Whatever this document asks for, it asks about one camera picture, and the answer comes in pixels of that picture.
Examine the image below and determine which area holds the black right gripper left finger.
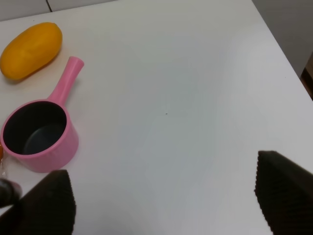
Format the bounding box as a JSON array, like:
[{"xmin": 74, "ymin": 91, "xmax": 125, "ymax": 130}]
[{"xmin": 0, "ymin": 170, "xmax": 76, "ymax": 235}]

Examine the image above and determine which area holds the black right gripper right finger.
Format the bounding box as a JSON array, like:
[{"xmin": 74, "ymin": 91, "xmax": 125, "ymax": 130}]
[{"xmin": 254, "ymin": 151, "xmax": 313, "ymax": 235}]

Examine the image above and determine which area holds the plastic wrapped fruit tart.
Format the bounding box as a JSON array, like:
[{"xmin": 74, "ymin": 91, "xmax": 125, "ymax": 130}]
[{"xmin": 0, "ymin": 144, "xmax": 7, "ymax": 179}]

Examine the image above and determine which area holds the pink saucepan with black interior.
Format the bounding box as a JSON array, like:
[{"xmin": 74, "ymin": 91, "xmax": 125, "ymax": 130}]
[{"xmin": 0, "ymin": 56, "xmax": 84, "ymax": 173}]

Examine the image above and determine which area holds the yellow mango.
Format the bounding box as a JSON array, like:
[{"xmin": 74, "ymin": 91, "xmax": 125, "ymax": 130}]
[{"xmin": 0, "ymin": 22, "xmax": 63, "ymax": 81}]

